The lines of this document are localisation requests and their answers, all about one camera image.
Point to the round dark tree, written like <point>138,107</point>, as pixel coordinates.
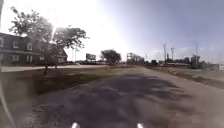
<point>110,56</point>

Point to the grey road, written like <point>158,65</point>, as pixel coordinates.
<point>208,73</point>

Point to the grass verge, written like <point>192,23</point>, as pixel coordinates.
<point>56,80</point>

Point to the grass strip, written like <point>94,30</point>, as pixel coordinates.
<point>186,76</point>

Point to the tall leafy tree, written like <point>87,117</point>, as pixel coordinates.
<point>31,25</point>

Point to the robot's own part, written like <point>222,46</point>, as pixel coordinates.
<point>74,125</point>
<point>140,125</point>

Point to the billboard sign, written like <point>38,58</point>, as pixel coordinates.
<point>90,56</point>

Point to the dark two-storey building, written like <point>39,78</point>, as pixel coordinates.
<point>23,50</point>

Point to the grey asphalt path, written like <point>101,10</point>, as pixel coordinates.
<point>133,96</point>

